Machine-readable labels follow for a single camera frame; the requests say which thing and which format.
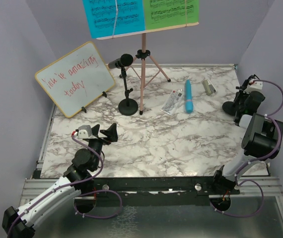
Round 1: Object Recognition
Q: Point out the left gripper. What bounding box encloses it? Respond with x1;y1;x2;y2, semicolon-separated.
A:
88;123;118;170

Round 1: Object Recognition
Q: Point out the black mic stand front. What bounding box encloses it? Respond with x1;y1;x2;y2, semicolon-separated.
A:
222;86;241;116

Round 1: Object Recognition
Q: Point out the blue toy microphone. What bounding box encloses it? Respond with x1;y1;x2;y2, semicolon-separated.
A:
185;79;194;114

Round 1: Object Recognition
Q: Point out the black microphone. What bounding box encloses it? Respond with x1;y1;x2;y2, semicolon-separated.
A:
108;54;134;69

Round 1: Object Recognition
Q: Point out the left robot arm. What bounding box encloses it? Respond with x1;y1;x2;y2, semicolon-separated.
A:
1;123;118;238

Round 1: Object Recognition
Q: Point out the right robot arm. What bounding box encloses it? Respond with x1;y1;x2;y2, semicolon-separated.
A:
211;90;283;194

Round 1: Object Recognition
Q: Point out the grey eraser block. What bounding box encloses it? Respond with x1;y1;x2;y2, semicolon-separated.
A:
202;79;216;96

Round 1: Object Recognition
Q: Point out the yellow framed whiteboard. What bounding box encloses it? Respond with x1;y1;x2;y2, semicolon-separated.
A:
35;42;115;118

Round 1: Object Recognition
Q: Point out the white remote packet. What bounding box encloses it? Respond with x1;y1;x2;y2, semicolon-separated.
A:
160;89;184;116

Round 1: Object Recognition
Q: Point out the pink music stand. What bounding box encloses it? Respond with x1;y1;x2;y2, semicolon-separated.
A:
99;23;199;115

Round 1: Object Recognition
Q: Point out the blue sheet music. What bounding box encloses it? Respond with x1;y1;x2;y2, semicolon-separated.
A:
83;0;145;39

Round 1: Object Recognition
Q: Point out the green sheet music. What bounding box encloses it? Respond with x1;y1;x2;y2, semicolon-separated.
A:
143;0;199;31

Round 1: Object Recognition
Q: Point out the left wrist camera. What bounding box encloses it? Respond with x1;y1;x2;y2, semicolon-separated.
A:
73;125;96;139

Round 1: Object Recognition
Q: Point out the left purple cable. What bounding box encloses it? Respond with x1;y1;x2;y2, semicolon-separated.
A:
6;132;124;238

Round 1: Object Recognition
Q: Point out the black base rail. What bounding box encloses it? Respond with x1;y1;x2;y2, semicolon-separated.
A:
75;176;239;207

